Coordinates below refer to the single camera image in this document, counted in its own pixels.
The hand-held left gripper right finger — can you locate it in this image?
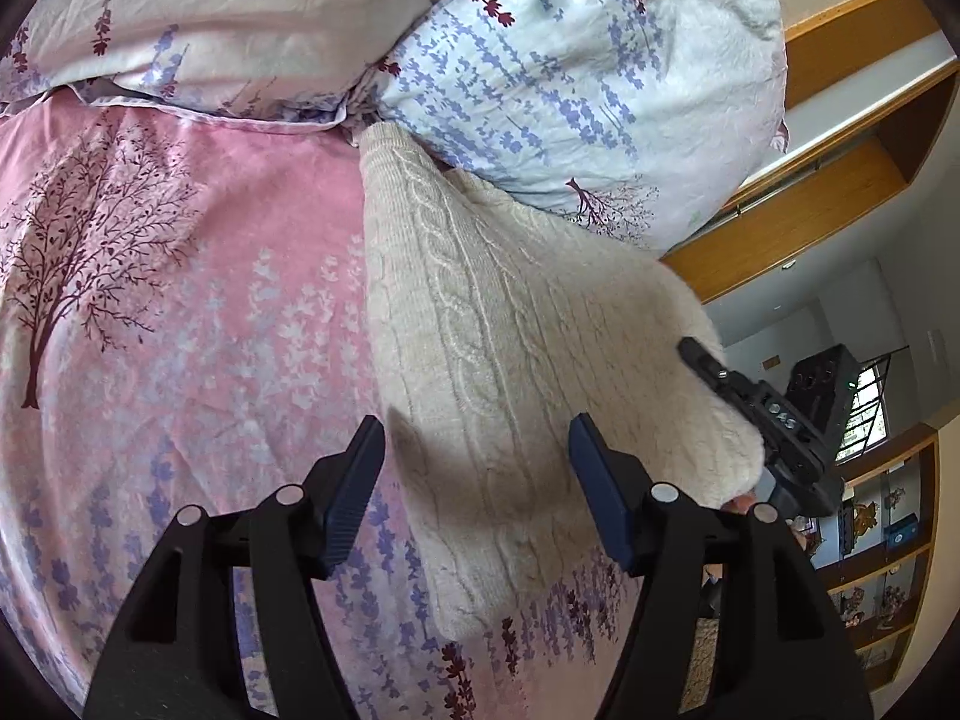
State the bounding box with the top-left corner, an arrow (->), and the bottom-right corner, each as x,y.
568,412 -> 876,720

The wooden display shelf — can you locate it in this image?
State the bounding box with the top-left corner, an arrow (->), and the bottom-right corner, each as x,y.
795,424 -> 947,692

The pink floral bed sheet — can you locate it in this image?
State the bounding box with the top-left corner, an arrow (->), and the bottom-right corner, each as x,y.
0,100 -> 657,720

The beige cable-knit sweater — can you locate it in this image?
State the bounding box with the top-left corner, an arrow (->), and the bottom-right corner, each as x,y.
358,122 -> 767,644

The window with black bars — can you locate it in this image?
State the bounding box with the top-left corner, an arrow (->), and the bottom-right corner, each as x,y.
841,346 -> 913,460

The pink floral pillow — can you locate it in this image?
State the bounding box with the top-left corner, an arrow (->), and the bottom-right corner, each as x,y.
0,0 -> 530,126

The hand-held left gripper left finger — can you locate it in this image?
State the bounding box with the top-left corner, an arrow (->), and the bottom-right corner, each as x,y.
82,415 -> 389,720

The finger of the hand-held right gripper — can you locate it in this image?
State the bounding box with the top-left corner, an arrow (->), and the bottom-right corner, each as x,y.
676,336 -> 740,400

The wooden wardrobe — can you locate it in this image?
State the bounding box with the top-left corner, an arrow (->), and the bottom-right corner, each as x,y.
658,0 -> 960,306

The white and blue floral pillow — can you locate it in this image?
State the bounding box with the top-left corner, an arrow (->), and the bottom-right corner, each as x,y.
347,0 -> 790,257

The blue box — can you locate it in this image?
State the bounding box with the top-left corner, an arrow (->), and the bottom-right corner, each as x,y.
883,514 -> 922,550

